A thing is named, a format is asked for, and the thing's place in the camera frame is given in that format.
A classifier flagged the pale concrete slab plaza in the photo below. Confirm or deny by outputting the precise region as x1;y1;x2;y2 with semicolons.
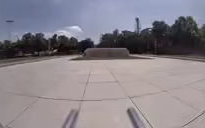
0;55;205;128

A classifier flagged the tall thin tower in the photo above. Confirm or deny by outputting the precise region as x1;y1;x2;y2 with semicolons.
134;16;141;35

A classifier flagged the row of trees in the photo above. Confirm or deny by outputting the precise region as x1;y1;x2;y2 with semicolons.
0;15;205;61

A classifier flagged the street lamp pole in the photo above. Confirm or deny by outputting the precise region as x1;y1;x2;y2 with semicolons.
5;19;15;43

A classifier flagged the concrete kerb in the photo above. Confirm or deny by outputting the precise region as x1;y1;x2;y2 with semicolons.
0;55;73;70

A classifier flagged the low concrete block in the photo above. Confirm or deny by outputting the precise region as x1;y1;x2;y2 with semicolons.
82;47;131;59

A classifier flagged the robot's own part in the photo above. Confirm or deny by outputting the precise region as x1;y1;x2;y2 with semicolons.
126;107;147;128
61;109;80;128

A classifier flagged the dark ground strip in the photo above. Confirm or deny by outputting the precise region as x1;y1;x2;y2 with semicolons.
131;53;205;64

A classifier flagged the grass strip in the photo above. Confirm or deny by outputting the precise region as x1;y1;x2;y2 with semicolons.
0;54;63;66

